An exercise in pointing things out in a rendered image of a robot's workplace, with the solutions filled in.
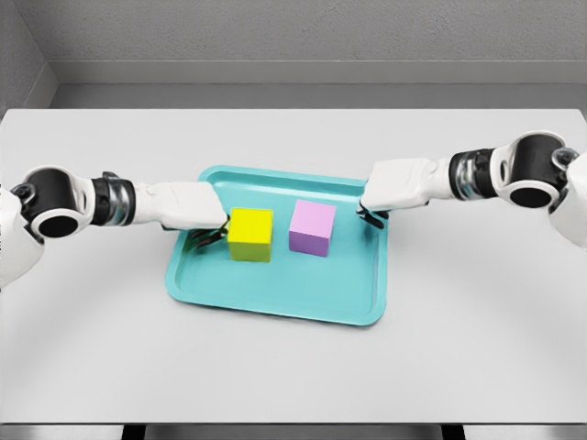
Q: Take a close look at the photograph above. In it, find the teal rectangular tray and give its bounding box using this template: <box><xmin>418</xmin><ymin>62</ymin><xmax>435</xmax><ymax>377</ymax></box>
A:
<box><xmin>164</xmin><ymin>164</ymin><xmax>391</xmax><ymax>327</ymax></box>

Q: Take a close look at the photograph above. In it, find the yellow cube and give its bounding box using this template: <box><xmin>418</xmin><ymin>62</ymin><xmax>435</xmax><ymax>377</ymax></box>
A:
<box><xmin>227</xmin><ymin>207</ymin><xmax>274</xmax><ymax>263</ymax></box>

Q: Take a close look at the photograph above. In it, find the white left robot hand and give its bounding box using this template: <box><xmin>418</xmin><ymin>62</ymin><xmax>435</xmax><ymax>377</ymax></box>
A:
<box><xmin>155</xmin><ymin>181</ymin><xmax>230</xmax><ymax>249</ymax></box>

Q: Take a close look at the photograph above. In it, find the pink cube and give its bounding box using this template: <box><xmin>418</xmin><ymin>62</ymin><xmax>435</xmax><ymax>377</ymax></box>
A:
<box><xmin>288</xmin><ymin>198</ymin><xmax>338</xmax><ymax>256</ymax></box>

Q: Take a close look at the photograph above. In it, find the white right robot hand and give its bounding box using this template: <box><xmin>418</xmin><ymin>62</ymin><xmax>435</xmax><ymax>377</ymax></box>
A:
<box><xmin>356</xmin><ymin>158</ymin><xmax>437</xmax><ymax>229</ymax></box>

